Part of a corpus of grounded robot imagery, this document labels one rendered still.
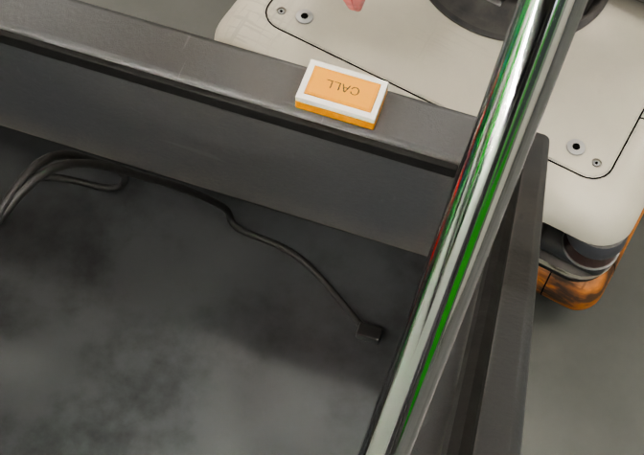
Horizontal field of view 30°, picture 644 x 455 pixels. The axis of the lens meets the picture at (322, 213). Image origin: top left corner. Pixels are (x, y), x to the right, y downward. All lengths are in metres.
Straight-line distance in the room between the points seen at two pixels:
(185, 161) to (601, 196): 0.81
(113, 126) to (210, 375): 0.18
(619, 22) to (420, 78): 0.29
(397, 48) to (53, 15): 0.89
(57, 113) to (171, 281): 0.14
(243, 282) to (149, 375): 0.09
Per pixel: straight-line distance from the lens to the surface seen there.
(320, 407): 0.77
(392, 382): 0.18
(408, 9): 1.66
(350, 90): 0.73
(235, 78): 0.74
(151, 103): 0.78
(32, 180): 0.63
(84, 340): 0.80
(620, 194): 1.55
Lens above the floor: 1.55
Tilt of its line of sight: 60 degrees down
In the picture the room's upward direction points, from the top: 5 degrees clockwise
